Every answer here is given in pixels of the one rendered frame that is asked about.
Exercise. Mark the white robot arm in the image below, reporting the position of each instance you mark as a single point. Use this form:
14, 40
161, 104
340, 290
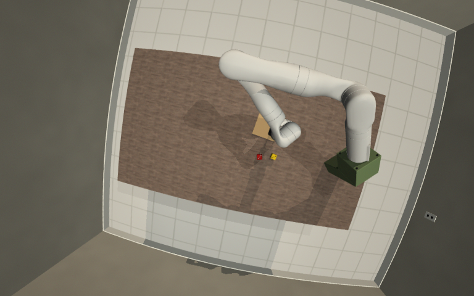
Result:
253, 73

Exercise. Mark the tan flat mat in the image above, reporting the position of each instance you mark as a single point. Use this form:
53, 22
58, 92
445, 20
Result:
262, 128

